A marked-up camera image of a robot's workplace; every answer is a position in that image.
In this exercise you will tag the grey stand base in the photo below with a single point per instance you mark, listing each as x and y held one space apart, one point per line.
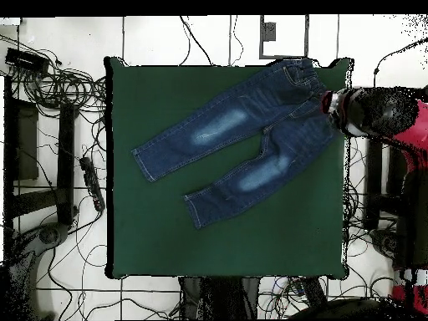
50 234

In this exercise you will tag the black power strip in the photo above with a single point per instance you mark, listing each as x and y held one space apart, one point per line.
92 182

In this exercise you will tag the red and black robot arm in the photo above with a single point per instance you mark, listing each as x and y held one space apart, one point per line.
381 110

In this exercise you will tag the blue denim jeans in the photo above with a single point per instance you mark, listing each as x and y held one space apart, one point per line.
267 110

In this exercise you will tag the dark green table cloth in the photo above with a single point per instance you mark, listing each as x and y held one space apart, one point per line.
167 234

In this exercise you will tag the black slanted floor bar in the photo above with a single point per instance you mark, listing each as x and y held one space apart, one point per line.
312 291

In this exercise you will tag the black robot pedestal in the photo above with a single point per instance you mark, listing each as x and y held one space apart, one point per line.
220 297

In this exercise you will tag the small grey square plate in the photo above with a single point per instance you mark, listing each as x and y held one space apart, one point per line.
269 31

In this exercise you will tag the black rectangular box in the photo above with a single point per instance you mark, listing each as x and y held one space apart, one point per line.
25 60

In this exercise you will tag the black metal stand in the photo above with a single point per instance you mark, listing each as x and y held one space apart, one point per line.
65 150

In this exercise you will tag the grey square floor frame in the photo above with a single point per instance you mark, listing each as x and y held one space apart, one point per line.
283 57

